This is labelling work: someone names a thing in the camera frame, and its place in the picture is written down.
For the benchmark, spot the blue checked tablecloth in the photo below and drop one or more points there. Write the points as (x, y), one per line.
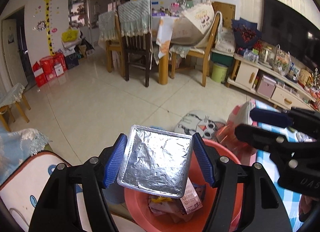
(291, 138)

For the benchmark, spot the dark flower bouquet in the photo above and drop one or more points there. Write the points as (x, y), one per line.
(245, 33)

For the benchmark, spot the pink trash basin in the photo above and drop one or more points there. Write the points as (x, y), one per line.
(171, 216)

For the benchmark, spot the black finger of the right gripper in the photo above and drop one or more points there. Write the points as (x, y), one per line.
(277, 145)
(270, 117)

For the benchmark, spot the cat shaped floor mat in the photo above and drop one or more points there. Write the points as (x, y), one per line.
(197, 121)

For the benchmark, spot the black television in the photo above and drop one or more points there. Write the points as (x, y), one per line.
(284, 26)

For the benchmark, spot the small wooden stool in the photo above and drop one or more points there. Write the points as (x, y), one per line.
(14, 97)

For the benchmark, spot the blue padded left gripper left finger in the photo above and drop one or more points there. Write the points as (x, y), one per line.
(57, 208)

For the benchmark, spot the dark wooden chair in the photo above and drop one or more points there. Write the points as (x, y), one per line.
(135, 21)

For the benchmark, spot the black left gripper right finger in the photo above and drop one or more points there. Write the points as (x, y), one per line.
(262, 208)

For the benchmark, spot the white cartoon cushion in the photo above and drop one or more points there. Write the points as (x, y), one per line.
(22, 189)

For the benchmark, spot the cream TV cabinet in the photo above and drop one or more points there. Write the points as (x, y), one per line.
(287, 94)

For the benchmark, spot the wooden chair with tote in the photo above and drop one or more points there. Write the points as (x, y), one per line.
(207, 21)

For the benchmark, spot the dining table with cloth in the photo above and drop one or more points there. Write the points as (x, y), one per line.
(167, 30)

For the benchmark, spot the yellow shopping bag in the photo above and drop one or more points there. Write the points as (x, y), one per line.
(70, 35)

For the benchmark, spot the light wooden chair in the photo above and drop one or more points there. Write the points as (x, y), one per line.
(110, 39)

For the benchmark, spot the pink storage box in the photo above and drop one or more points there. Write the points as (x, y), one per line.
(266, 86)

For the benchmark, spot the red gift boxes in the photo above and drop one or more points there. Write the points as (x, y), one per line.
(49, 68)

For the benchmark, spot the silver foil snack bag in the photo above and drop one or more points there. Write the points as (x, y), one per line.
(156, 162)

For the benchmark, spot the green trash bin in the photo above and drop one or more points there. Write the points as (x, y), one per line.
(219, 73)

